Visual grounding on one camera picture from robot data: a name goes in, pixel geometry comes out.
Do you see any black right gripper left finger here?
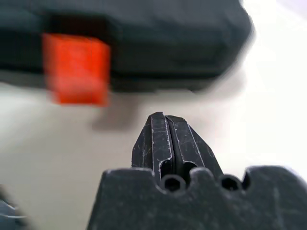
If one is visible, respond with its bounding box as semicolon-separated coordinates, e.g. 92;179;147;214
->
131;111;174;180

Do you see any orange case latch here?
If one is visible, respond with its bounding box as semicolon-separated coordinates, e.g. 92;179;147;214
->
41;33;112;106

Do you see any black tool case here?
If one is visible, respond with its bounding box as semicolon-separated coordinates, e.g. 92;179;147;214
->
0;0;255;93

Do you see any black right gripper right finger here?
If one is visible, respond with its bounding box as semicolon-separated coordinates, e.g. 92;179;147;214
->
165;115;224;178

